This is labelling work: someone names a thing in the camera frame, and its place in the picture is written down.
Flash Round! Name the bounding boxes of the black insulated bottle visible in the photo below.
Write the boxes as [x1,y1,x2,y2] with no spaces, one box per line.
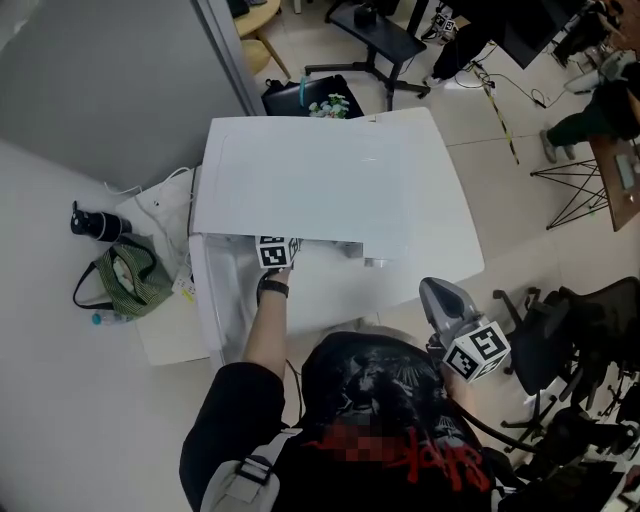
[69,200,134,244]

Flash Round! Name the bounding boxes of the clear plastic water bottle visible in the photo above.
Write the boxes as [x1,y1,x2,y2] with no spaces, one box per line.
[91,310,137,327]

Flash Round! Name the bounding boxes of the black cable on floor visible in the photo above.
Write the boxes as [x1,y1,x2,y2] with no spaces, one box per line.
[283,358,307,431]

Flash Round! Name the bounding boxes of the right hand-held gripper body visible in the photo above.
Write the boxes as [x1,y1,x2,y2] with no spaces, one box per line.
[418,276,512,385]

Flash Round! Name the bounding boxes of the round wooden table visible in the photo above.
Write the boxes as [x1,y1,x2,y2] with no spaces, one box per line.
[227,0,293,80]

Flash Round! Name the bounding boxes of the white power strip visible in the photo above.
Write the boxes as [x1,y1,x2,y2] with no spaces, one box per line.
[171,272,197,303]

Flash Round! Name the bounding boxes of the black monitor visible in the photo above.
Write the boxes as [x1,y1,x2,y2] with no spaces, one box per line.
[492,0,587,70]

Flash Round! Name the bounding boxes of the black bag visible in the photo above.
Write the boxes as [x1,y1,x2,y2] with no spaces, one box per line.
[260,74,366,120]

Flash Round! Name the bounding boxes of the white charging cable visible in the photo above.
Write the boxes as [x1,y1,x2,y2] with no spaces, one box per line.
[103,166,194,274]

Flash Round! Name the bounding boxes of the wooden table with wire legs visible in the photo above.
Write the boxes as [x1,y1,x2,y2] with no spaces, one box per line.
[529,89,640,233]

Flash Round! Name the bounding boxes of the person's right forearm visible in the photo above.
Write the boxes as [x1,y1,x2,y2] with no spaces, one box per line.
[442,370,477,416]

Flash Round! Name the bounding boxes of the green striped tote bag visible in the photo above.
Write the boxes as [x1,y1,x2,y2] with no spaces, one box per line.
[72,234,176,322]

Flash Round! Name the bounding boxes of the grey shoulder bag strap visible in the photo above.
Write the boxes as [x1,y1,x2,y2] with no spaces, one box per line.
[199,427,304,512]

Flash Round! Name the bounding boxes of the yellow round stool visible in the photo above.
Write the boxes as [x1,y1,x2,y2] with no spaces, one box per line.
[241,39,274,77]

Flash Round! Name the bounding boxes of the black rolling stand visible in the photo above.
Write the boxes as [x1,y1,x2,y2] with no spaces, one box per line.
[304,0,432,112]

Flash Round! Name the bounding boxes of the black microwave power cable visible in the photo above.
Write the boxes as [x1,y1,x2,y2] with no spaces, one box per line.
[186,168,199,237]

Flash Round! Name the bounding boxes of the black office chair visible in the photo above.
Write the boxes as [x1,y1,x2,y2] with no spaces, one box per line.
[492,276,640,454]

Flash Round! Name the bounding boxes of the person's black printed shirt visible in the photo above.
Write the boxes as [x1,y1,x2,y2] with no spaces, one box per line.
[178,330,501,512]

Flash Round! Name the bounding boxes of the black wristwatch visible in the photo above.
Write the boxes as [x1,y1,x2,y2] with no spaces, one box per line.
[256,278,291,302]

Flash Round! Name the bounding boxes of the person's left forearm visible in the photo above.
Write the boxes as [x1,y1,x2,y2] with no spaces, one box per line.
[241,267,293,381]

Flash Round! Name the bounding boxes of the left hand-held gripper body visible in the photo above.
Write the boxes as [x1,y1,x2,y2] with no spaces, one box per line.
[255,234,305,272]

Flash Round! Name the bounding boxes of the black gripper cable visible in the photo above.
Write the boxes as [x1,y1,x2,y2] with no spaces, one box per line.
[452,397,542,454]

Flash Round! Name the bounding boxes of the yellow black striped stick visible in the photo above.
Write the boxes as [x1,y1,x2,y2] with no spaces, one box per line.
[471,63,521,166]

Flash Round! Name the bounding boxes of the white artificial flowers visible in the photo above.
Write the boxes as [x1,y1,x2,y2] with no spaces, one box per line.
[307,92,352,120]

